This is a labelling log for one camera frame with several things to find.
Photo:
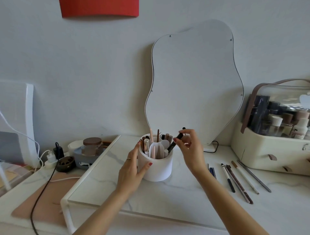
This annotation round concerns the person's left hand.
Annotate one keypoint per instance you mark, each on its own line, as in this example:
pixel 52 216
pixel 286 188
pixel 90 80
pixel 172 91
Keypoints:
pixel 128 174

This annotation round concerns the person's right hand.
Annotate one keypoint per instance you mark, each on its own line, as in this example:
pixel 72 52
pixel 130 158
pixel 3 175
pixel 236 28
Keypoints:
pixel 193 157

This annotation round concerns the person's left thumb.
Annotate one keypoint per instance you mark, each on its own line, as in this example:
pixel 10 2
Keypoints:
pixel 145 169

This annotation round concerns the person's right thumb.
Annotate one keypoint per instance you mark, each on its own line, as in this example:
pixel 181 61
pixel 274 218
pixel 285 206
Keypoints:
pixel 179 146

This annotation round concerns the black mascara pen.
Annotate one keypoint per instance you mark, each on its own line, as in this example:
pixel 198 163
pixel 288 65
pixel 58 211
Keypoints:
pixel 174 144

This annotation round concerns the white round makeup holder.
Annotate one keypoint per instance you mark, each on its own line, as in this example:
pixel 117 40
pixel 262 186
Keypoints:
pixel 158 169

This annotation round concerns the person's left forearm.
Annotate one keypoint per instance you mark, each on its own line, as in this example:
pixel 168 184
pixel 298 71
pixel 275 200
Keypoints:
pixel 106 213

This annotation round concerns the person's right forearm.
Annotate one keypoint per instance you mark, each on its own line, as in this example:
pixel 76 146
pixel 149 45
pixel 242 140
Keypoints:
pixel 227 205

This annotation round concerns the bunch of upright makeup tools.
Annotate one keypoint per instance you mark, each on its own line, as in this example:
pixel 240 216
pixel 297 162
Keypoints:
pixel 146 145

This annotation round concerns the white mirror base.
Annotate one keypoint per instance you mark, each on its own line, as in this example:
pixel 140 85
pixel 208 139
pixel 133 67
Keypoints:
pixel 210 147

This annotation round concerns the glass jar with brown lid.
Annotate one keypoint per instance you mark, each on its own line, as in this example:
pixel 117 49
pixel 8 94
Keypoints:
pixel 92 145

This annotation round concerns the wavy frameless mirror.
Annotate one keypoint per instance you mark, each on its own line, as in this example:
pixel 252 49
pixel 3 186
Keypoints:
pixel 196 84

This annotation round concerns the grey storage tray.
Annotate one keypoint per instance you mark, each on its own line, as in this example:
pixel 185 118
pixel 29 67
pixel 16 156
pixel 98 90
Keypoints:
pixel 82 159

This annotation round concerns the row of makeup pencils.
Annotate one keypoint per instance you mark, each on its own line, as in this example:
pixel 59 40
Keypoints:
pixel 238 180

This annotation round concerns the white round container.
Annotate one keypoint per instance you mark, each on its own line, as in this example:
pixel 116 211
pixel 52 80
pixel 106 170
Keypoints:
pixel 74 146

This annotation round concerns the brown round perforated dish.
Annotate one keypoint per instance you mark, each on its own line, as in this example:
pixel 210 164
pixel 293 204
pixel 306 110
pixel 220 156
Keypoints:
pixel 65 164

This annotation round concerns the cream cosmetics storage case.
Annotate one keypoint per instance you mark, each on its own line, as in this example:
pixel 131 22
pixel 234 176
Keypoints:
pixel 266 152

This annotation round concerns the black charger plug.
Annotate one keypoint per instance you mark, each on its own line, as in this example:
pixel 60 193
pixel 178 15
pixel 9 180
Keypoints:
pixel 58 150

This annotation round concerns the white charger plug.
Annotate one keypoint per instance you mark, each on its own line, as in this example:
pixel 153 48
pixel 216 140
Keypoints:
pixel 51 158

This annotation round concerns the pink desk mat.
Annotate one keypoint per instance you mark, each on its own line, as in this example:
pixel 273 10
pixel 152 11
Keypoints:
pixel 50 198

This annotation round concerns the group of cosmetic bottles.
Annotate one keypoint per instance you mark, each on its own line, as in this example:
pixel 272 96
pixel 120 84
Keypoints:
pixel 276 121

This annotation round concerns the white chair back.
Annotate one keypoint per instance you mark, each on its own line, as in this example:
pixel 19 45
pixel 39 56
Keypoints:
pixel 29 116

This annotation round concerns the clear plastic storage box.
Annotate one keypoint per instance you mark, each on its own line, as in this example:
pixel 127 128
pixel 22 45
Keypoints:
pixel 14 176

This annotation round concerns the red wall hanging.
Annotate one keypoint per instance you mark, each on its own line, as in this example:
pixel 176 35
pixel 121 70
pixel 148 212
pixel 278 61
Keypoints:
pixel 99 7

